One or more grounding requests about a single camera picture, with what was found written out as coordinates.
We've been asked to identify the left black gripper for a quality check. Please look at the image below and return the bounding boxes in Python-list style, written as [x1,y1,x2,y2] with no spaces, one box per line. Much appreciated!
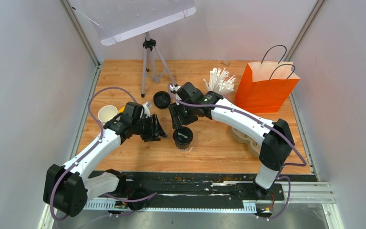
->
[132,114,169,143]

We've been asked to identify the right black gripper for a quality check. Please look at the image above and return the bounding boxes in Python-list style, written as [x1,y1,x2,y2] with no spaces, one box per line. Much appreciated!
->
[169,101,198,129]

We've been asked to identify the orange paper bag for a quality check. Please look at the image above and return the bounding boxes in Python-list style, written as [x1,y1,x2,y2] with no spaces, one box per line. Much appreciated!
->
[235,45,300,113]

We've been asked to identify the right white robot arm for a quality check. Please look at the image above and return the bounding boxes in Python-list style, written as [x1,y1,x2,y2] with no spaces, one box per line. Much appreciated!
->
[167,82,297,199]

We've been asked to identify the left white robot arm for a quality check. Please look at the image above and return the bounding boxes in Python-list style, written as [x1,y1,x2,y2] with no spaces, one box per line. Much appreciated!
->
[43,102,167,217]

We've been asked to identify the stack of black lids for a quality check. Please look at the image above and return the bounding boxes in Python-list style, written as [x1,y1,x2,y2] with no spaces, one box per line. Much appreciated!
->
[153,91,171,109]

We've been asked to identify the yellow triangular plastic stand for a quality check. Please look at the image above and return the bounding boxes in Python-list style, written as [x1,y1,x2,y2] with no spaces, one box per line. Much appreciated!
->
[118,106,125,113]

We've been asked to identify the stack of paper cups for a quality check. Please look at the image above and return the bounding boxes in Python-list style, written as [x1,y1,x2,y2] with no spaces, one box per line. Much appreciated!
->
[98,105,119,125]

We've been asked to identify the bundle of wrapped straws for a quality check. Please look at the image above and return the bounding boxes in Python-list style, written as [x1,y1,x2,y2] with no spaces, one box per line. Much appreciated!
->
[204,67,236,98]

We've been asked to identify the cardboard cup carrier tray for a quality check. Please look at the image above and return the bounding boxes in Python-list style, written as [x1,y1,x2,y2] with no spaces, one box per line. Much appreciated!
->
[231,127,261,157]

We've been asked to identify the grey tripod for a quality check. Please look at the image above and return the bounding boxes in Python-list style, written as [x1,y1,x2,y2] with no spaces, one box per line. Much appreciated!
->
[141,31,178,98]

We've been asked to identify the white reflector board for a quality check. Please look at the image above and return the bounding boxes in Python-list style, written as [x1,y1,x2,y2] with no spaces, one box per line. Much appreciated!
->
[71,0,196,46]

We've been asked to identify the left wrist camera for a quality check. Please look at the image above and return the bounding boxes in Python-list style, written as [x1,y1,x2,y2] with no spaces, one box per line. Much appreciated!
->
[142,102,153,117]

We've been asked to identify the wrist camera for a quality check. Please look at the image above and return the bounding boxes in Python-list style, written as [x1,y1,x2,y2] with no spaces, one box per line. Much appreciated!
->
[169,84,181,94]
[142,102,153,117]

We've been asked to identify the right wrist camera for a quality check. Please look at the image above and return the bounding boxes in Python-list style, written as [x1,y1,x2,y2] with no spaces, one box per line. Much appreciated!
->
[169,84,181,94]

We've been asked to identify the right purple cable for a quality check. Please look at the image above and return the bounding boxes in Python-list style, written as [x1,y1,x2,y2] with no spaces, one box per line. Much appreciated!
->
[167,83,307,221]

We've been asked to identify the purple cable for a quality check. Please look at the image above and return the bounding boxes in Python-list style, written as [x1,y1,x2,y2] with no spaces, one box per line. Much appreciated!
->
[49,87,157,222]
[167,83,307,221]

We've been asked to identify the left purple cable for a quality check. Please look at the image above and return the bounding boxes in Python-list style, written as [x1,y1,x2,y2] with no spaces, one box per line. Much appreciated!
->
[49,87,157,222]

